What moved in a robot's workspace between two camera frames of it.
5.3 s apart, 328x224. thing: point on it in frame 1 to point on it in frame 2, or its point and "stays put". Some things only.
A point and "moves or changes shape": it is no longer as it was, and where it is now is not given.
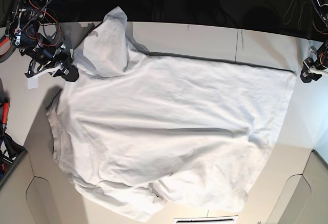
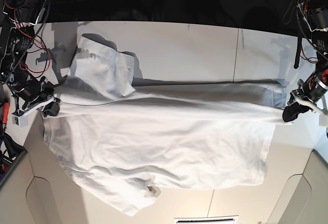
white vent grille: x=217 y=220 stays put
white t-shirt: x=137 y=132 moves or changes shape
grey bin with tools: x=12 y=154 stays put
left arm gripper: x=48 y=65 to x=34 y=95
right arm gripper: x=316 y=65 to x=310 y=92
